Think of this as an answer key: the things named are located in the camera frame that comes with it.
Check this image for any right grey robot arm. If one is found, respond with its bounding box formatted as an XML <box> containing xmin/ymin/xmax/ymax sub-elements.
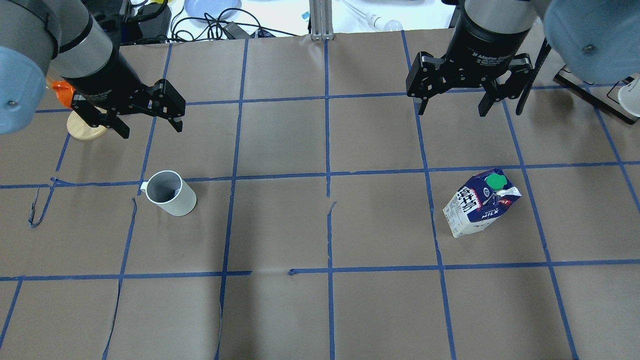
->
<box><xmin>406</xmin><ymin>0</ymin><xmax>640</xmax><ymax>117</ymax></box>

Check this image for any black power adapter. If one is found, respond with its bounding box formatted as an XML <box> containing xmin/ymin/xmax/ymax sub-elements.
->
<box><xmin>222</xmin><ymin>22</ymin><xmax>252</xmax><ymax>40</ymax></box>

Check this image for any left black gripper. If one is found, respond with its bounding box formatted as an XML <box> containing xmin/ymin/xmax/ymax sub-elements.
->
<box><xmin>64</xmin><ymin>54</ymin><xmax>186</xmax><ymax>139</ymax></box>

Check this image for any light bulb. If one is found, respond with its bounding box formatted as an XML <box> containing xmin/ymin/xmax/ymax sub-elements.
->
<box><xmin>342</xmin><ymin>0</ymin><xmax>403</xmax><ymax>32</ymax></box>

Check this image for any aluminium frame post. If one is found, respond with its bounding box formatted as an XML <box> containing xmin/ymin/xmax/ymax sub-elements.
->
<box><xmin>308</xmin><ymin>0</ymin><xmax>335</xmax><ymax>41</ymax></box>

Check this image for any blue plate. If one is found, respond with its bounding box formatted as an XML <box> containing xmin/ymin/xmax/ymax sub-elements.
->
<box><xmin>183</xmin><ymin>0</ymin><xmax>242</xmax><ymax>20</ymax></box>

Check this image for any black cable bundle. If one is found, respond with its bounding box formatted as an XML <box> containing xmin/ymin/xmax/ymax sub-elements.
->
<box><xmin>170</xmin><ymin>6</ymin><xmax>301</xmax><ymax>42</ymax></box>

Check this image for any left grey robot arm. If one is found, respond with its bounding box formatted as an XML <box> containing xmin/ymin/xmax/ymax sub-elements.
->
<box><xmin>0</xmin><ymin>0</ymin><xmax>186</xmax><ymax>139</ymax></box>

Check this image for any white mug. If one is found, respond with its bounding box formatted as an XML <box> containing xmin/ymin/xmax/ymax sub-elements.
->
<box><xmin>140</xmin><ymin>170</ymin><xmax>197</xmax><ymax>217</ymax></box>

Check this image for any black flat stand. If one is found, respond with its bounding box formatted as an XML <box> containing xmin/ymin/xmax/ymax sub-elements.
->
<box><xmin>553</xmin><ymin>66</ymin><xmax>639</xmax><ymax>125</ymax></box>

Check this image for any orange plastic cup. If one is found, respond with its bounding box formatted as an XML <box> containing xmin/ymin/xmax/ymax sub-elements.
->
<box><xmin>46</xmin><ymin>76</ymin><xmax>75</xmax><ymax>109</ymax></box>

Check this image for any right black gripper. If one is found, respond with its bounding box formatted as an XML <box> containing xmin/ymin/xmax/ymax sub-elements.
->
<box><xmin>406</xmin><ymin>10</ymin><xmax>533</xmax><ymax>117</ymax></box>

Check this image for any blue white milk carton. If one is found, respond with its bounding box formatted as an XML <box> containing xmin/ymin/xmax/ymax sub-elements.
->
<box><xmin>442</xmin><ymin>168</ymin><xmax>522</xmax><ymax>239</ymax></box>

